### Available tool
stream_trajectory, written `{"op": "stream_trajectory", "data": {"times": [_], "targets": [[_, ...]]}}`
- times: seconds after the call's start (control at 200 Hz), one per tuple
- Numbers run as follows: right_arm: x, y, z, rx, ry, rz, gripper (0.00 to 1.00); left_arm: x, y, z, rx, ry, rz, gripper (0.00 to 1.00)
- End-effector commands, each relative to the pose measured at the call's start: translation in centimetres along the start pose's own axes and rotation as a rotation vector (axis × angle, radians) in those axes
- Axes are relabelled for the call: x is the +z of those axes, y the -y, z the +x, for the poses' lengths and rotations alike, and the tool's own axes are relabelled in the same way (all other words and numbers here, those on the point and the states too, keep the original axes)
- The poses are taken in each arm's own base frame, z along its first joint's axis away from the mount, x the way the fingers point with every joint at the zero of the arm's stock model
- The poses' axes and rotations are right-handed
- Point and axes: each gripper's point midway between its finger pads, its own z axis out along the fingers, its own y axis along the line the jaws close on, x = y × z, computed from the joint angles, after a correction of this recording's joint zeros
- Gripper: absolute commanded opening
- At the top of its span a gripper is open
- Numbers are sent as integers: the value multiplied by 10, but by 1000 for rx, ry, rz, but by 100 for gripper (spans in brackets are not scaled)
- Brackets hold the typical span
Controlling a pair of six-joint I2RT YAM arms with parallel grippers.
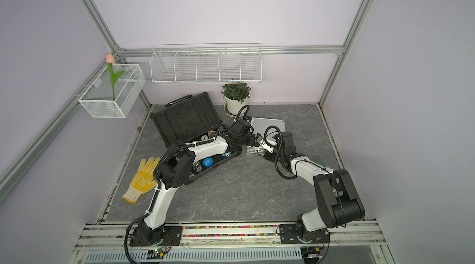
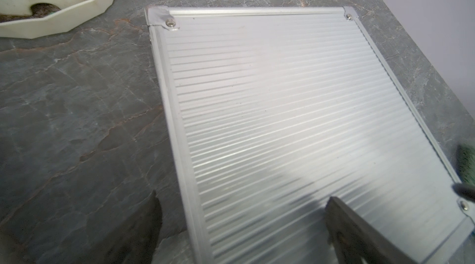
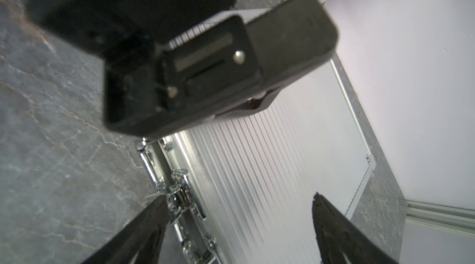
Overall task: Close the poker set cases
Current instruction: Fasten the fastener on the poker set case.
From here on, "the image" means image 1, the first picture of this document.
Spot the silver aluminium poker case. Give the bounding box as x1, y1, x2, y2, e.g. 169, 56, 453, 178
246, 116, 286, 156

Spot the black plastic poker case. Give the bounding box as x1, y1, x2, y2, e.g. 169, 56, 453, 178
152, 92, 242, 187

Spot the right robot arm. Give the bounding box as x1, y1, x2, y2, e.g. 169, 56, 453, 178
258, 132, 366, 243

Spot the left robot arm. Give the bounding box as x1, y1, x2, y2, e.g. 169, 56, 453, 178
123, 117, 256, 247

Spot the white potted green plant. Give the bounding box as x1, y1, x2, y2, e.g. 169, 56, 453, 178
221, 83, 251, 115

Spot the blue round chip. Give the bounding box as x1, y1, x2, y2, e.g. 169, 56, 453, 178
202, 158, 214, 168

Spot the yellow work glove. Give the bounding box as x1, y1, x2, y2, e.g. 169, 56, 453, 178
122, 158, 161, 204

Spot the pink artificial tulip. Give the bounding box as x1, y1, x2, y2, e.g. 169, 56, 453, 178
106, 53, 125, 101

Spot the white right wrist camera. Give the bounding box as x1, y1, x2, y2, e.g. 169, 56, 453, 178
257, 136, 274, 153

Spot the long white wire shelf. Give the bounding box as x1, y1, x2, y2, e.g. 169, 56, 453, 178
150, 43, 262, 84

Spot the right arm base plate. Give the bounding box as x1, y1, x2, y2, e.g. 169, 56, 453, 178
276, 223, 330, 244

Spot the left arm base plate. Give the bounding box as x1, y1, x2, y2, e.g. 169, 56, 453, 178
129, 225, 183, 247

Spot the white wire basket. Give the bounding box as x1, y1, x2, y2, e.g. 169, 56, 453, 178
78, 63, 146, 119

